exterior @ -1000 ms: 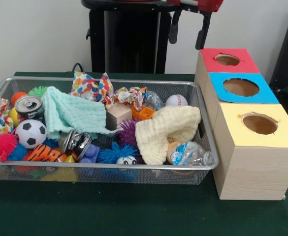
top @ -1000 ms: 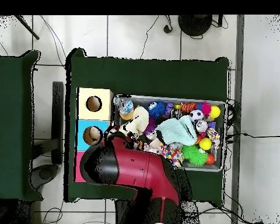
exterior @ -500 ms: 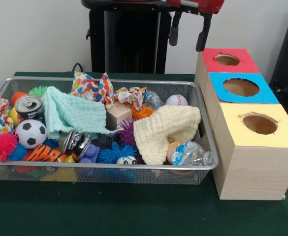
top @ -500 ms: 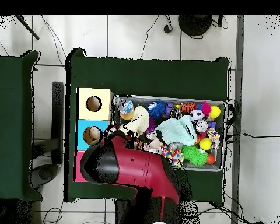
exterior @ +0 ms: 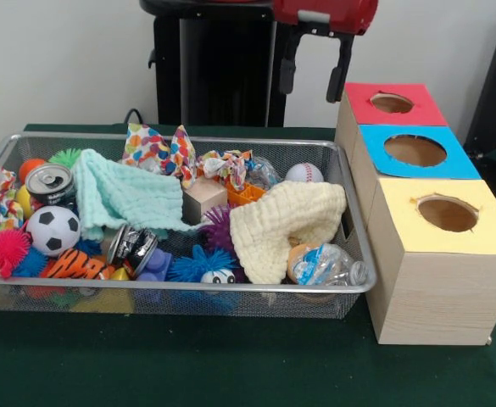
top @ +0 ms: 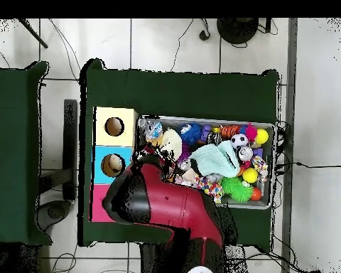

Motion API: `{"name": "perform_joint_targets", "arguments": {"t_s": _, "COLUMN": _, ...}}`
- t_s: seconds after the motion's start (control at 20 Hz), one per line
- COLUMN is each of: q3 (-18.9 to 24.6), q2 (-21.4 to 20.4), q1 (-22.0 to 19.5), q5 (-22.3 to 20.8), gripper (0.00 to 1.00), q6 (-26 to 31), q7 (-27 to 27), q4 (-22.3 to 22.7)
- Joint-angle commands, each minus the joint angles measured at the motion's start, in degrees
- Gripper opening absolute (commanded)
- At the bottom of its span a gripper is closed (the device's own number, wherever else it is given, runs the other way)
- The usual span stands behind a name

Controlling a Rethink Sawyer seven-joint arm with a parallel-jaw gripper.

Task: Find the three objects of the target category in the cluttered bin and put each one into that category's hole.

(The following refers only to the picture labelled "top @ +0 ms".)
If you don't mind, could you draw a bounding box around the cream waffle cloth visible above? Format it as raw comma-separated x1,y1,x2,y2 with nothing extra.
158,128,183,163

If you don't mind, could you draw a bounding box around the mint green waffle cloth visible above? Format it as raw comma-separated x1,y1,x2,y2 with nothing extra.
188,139,242,178

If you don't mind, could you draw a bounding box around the white cloth with colourful dots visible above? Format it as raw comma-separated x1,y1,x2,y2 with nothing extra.
193,176,224,204

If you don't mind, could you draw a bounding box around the wooden box with three holes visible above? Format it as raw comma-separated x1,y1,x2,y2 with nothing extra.
89,106,139,224

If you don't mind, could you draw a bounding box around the blue spiky rubber ball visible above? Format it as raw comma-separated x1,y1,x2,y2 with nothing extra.
179,122,202,144

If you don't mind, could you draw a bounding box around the crushed clear plastic bottle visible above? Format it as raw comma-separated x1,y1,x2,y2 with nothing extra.
139,118,163,140

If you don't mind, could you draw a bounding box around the small soccer ball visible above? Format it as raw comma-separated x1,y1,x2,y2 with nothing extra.
230,133,249,150

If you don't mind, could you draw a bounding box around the yellow smooth ball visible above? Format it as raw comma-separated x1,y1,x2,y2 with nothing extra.
254,128,270,144
242,167,259,183

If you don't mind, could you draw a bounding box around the orange smooth ball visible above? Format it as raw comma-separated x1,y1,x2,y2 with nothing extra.
249,186,263,202

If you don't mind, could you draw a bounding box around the black upright stand bar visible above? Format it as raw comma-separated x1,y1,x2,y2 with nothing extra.
62,99,78,200

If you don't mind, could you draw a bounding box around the grey round stand foot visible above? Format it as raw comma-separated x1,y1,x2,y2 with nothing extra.
38,200,72,231

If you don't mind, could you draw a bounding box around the black round stand base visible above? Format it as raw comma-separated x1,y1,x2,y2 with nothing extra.
216,18,259,46

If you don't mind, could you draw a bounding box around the black slanted rod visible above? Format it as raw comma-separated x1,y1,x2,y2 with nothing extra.
18,18,49,49

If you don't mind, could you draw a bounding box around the silver wire mesh bin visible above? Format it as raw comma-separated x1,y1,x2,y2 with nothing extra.
132,114,277,211

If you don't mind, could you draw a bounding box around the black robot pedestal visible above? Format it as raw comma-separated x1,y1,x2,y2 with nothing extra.
139,242,188,273

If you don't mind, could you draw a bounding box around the black cable with plug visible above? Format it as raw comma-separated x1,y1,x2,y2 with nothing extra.
275,161,341,169

